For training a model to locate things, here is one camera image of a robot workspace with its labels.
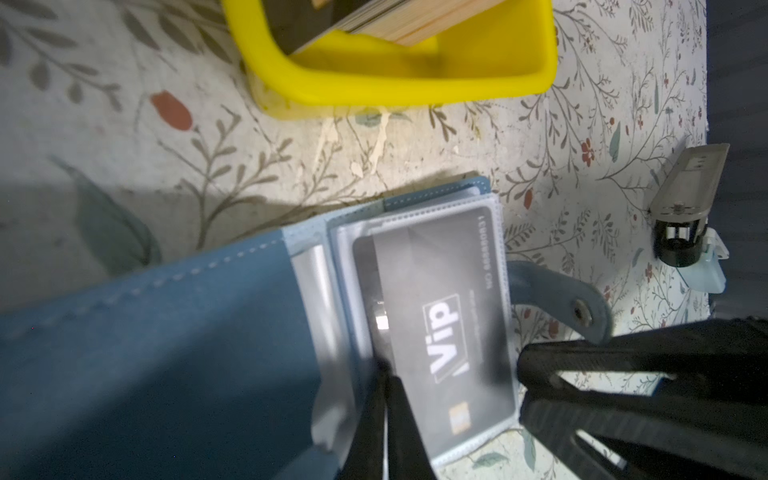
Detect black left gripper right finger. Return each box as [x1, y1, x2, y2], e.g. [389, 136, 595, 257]
[385, 374, 437, 480]

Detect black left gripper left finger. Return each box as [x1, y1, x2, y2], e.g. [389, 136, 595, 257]
[337, 371, 387, 480]

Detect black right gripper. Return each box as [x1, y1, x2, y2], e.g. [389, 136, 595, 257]
[517, 317, 767, 479]

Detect blue leather card holder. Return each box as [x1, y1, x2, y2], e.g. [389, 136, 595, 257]
[0, 175, 614, 480]

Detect black VIP credit card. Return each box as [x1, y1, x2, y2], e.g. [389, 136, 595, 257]
[351, 199, 517, 460]

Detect yellow plastic card tray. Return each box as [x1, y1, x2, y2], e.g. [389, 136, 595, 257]
[222, 1, 558, 120]

